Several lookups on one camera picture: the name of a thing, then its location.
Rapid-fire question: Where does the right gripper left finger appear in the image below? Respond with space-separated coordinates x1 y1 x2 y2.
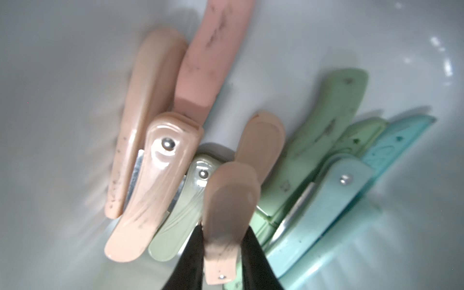
162 225 204 290

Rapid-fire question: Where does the light pink folding knife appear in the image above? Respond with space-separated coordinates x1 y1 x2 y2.
104 27 187 219

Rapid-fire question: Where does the pink folding fruit knife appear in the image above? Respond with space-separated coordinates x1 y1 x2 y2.
201 161 261 286

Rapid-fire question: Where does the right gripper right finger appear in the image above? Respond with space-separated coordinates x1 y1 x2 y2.
241 228 283 290

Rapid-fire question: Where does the green folding knife in box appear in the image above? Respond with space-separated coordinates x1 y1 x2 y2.
250 68 369 245

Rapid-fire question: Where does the pale green folding knife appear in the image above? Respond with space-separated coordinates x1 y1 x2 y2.
147 154 224 262

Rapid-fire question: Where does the white storage box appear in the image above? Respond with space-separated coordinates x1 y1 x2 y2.
1 1 464 290

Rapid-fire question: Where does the teal folding knife in box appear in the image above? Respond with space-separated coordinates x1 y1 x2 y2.
265 114 436 290

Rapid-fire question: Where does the salmon pink folding knife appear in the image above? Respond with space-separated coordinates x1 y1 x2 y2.
105 1 255 263

